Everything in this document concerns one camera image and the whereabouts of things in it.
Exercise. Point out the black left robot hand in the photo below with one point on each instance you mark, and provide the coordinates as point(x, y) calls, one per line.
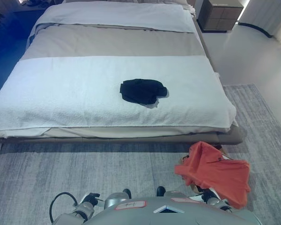
point(91, 198)

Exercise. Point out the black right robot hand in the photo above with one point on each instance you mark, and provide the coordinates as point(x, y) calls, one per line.
point(209, 193)

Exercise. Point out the black garment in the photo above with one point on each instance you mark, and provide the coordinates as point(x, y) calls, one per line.
point(140, 91)

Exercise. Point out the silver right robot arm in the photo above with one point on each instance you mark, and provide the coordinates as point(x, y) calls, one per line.
point(219, 203)

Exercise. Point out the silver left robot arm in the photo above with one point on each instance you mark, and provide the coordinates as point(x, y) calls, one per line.
point(77, 213)

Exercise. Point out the white terry bed blanket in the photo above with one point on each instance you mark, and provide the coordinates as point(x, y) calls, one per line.
point(72, 93)

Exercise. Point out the white smooth bed cover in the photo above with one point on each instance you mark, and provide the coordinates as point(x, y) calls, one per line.
point(117, 14)

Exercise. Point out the silver left robot leg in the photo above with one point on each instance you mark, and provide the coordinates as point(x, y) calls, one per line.
point(114, 199)

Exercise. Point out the silver robot leg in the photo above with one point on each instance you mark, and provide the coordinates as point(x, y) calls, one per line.
point(114, 199)
point(174, 194)

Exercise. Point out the orange shirt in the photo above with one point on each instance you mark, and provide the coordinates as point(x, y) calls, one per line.
point(215, 171)

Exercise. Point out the silver right robot leg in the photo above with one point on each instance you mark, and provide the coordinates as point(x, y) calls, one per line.
point(174, 194)

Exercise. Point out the black left robot foot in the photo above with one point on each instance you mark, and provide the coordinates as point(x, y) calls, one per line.
point(127, 192)

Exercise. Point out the black robot foot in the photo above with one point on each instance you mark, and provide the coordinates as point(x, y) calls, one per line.
point(127, 192)
point(160, 190)

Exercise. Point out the silver robot torso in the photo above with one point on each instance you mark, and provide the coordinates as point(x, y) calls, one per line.
point(168, 213)

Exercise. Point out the black right robot foot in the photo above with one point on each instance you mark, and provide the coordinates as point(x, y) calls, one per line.
point(160, 190)

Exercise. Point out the cream mattress sheet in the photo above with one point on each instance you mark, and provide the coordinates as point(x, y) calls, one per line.
point(121, 132)

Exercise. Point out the light grey garment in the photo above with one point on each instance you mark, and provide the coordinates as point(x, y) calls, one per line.
point(152, 105)

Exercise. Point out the beige duvet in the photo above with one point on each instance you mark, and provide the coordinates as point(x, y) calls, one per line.
point(112, 42)

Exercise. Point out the brown wooden nightstand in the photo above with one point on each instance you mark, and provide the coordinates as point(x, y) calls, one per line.
point(219, 15)

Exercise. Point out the taupe upholstered bed frame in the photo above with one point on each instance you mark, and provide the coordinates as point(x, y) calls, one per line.
point(135, 140)

